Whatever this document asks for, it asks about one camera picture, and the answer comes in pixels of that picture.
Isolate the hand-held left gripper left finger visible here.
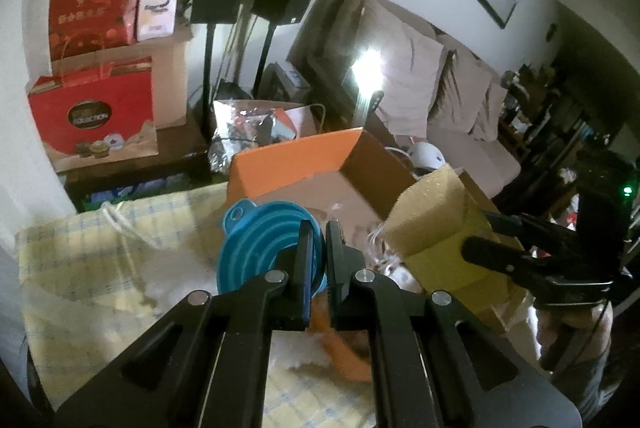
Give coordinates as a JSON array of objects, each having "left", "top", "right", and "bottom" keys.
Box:
[{"left": 52, "top": 219, "right": 313, "bottom": 428}]

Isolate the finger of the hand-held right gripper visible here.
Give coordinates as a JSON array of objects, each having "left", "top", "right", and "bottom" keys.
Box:
[
  {"left": 460, "top": 235, "right": 556, "bottom": 291},
  {"left": 482, "top": 209, "right": 583, "bottom": 259}
]

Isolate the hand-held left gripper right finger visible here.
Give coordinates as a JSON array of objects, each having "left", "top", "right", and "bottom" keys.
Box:
[{"left": 325, "top": 219, "right": 583, "bottom": 428}]

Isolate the blue collapsible funnel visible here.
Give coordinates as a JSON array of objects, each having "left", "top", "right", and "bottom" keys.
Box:
[{"left": 216, "top": 199, "right": 331, "bottom": 296}]

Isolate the yellow sponge block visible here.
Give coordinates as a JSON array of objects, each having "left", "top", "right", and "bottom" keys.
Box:
[{"left": 382, "top": 165, "right": 526, "bottom": 313}]

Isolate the orange cardboard box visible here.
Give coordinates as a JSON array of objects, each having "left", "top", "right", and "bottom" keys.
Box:
[{"left": 226, "top": 128, "right": 538, "bottom": 384}]

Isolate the person's right forearm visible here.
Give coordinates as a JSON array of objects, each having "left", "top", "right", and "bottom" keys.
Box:
[{"left": 560, "top": 338, "right": 628, "bottom": 424}]

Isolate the person's right hand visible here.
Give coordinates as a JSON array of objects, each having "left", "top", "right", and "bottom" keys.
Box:
[{"left": 565, "top": 304, "right": 615, "bottom": 361}]

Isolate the brown sofa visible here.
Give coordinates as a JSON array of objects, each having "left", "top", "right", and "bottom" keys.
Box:
[{"left": 287, "top": 0, "right": 523, "bottom": 199}]

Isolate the dark cluttered shelf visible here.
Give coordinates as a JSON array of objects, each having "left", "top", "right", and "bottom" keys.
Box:
[{"left": 500, "top": 58, "right": 640, "bottom": 229}]

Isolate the small beige cushion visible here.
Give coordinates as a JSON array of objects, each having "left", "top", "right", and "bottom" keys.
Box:
[{"left": 472, "top": 80, "right": 508, "bottom": 143}]

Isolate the white round appliance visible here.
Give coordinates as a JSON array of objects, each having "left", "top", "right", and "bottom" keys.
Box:
[{"left": 406, "top": 142, "right": 447, "bottom": 171}]

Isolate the white fluffy duster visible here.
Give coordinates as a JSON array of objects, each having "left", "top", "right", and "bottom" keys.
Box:
[{"left": 135, "top": 238, "right": 333, "bottom": 371}]

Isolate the white paper bag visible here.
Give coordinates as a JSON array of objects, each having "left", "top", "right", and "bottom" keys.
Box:
[{"left": 282, "top": 104, "right": 326, "bottom": 141}]

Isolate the silver foil bag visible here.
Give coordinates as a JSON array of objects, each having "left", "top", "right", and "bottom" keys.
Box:
[{"left": 207, "top": 100, "right": 281, "bottom": 173}]

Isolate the dark wooden side table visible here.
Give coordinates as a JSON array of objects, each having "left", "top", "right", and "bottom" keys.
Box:
[{"left": 65, "top": 140, "right": 216, "bottom": 213}]

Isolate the large beige cushion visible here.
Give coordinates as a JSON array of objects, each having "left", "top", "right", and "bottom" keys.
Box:
[{"left": 345, "top": 0, "right": 446, "bottom": 139}]

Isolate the bright small lamp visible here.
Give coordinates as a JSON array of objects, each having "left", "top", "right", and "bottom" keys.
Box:
[{"left": 350, "top": 48, "right": 388, "bottom": 129}]

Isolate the yellow plaid tablecloth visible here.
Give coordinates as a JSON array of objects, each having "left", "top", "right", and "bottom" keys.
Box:
[{"left": 15, "top": 183, "right": 381, "bottom": 428}]

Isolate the brown cardboard box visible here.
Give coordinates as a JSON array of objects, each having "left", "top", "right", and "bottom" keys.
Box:
[{"left": 52, "top": 25, "right": 196, "bottom": 131}]

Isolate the red box with oval label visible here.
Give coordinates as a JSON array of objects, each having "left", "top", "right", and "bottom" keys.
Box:
[{"left": 26, "top": 56, "right": 160, "bottom": 173}]

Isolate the small white box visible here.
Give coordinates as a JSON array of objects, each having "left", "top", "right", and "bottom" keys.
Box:
[{"left": 136, "top": 0, "right": 182, "bottom": 42}]

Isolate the red patterned gift box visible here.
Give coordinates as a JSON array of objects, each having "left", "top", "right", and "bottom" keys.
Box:
[{"left": 48, "top": 0, "right": 153, "bottom": 63}]

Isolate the white cord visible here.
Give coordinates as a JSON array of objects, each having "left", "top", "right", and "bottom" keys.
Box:
[{"left": 101, "top": 202, "right": 168, "bottom": 249}]

